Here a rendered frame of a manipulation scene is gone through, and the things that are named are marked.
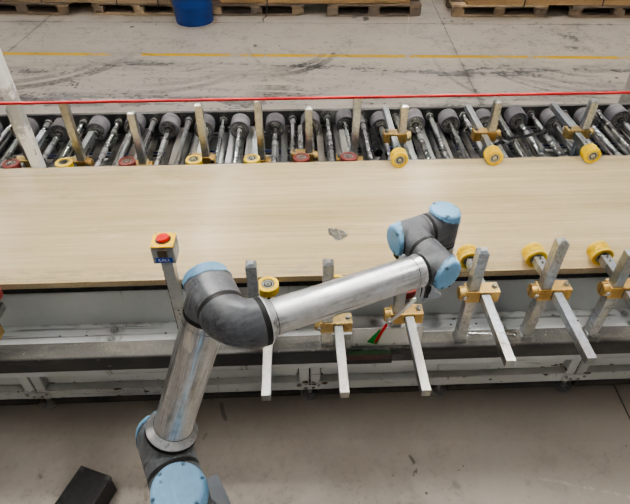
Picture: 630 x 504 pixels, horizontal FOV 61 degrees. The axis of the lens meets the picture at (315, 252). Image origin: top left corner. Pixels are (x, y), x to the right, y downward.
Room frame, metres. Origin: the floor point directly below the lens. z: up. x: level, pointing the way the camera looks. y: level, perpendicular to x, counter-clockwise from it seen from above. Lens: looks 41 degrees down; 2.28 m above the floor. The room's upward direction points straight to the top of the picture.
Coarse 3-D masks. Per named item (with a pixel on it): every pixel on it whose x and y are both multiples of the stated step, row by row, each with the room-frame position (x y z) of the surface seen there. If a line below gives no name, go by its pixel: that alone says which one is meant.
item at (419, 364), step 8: (408, 320) 1.24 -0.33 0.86; (408, 328) 1.21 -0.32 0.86; (416, 328) 1.21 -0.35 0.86; (408, 336) 1.19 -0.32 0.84; (416, 336) 1.17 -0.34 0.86; (416, 344) 1.14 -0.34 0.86; (416, 352) 1.10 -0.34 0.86; (416, 360) 1.07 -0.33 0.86; (416, 368) 1.04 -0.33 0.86; (424, 368) 1.04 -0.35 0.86; (416, 376) 1.03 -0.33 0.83; (424, 376) 1.01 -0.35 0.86; (424, 384) 0.98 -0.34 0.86; (424, 392) 0.96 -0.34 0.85
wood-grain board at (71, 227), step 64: (0, 192) 1.96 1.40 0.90; (64, 192) 1.96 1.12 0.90; (128, 192) 1.96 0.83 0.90; (192, 192) 1.96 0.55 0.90; (256, 192) 1.96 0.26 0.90; (320, 192) 1.96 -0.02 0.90; (384, 192) 1.96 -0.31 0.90; (448, 192) 1.96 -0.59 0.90; (512, 192) 1.96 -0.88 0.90; (576, 192) 1.96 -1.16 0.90; (0, 256) 1.53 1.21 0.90; (64, 256) 1.53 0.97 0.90; (128, 256) 1.53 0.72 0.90; (192, 256) 1.53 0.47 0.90; (256, 256) 1.53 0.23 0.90; (320, 256) 1.53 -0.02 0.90; (384, 256) 1.53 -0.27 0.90; (512, 256) 1.53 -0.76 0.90; (576, 256) 1.53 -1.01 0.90
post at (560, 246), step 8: (560, 240) 1.30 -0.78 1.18; (552, 248) 1.32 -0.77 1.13; (560, 248) 1.29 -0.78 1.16; (552, 256) 1.30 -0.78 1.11; (560, 256) 1.29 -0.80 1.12; (552, 264) 1.29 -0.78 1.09; (560, 264) 1.29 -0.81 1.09; (544, 272) 1.31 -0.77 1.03; (552, 272) 1.29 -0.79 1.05; (544, 280) 1.29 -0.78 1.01; (552, 280) 1.29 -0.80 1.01; (544, 288) 1.29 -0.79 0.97; (536, 304) 1.29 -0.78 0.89; (544, 304) 1.29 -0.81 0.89; (528, 312) 1.31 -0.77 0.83; (536, 312) 1.29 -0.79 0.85; (528, 320) 1.29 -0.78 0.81; (536, 320) 1.29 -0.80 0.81; (520, 328) 1.32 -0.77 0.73; (528, 328) 1.29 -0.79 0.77
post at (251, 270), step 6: (246, 264) 1.26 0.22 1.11; (252, 264) 1.26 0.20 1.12; (246, 270) 1.25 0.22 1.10; (252, 270) 1.25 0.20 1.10; (246, 276) 1.25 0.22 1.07; (252, 276) 1.25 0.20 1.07; (252, 282) 1.25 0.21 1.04; (258, 282) 1.28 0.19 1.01; (252, 288) 1.25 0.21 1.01; (258, 288) 1.26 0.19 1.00; (252, 294) 1.25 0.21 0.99; (258, 294) 1.25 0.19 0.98
